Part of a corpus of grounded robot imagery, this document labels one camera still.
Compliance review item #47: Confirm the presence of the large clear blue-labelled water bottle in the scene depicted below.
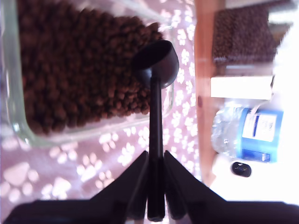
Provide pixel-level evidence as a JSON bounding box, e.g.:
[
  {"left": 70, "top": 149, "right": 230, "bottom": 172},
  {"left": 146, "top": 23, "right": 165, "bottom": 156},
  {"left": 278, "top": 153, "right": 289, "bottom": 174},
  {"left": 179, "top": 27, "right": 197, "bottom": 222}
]
[{"left": 211, "top": 106, "right": 285, "bottom": 164}]

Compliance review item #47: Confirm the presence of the square clear glass container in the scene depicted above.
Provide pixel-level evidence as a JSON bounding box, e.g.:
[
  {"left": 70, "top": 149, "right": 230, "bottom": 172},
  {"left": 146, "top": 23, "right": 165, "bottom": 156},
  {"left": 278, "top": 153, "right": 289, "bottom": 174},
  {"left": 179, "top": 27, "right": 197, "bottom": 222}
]
[{"left": 0, "top": 0, "right": 175, "bottom": 147}]

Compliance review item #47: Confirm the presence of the small white round camera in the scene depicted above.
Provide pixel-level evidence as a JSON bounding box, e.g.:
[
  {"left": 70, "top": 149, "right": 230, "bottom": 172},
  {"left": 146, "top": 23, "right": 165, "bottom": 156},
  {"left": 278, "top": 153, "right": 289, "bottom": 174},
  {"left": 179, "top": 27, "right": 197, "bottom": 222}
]
[{"left": 211, "top": 154, "right": 260, "bottom": 187}]

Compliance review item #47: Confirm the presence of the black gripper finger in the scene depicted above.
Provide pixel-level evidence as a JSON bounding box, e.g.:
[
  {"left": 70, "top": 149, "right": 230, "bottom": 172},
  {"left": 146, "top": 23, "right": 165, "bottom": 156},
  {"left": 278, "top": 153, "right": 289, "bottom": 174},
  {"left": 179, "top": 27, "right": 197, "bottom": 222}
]
[
  {"left": 90, "top": 151, "right": 150, "bottom": 220},
  {"left": 163, "top": 150, "right": 226, "bottom": 220}
]

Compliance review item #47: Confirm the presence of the black plastic measuring spoon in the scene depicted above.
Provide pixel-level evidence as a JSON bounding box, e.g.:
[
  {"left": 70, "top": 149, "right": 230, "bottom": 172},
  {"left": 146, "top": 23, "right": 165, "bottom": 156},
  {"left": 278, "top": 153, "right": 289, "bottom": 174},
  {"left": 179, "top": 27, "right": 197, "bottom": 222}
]
[{"left": 132, "top": 39, "right": 180, "bottom": 222}]

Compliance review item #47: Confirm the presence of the purple paw-print cloth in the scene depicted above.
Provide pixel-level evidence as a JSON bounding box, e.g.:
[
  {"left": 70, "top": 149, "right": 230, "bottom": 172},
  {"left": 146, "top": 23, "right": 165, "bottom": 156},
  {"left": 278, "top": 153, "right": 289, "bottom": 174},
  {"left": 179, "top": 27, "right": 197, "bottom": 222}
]
[{"left": 0, "top": 0, "right": 204, "bottom": 203}]

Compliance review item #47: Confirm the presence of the tall clear white-lidded storage jar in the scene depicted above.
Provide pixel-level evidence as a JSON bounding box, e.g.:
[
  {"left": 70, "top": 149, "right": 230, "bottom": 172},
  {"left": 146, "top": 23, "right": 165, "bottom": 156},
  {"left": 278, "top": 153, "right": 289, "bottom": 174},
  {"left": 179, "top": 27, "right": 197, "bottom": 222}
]
[{"left": 211, "top": 0, "right": 295, "bottom": 70}]

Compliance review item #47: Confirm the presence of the small white printed carton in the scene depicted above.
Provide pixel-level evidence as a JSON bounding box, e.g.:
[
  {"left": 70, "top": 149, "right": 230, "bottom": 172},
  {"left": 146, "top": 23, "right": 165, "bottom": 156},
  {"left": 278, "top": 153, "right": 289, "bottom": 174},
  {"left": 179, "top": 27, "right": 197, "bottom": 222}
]
[{"left": 210, "top": 75, "right": 275, "bottom": 100}]

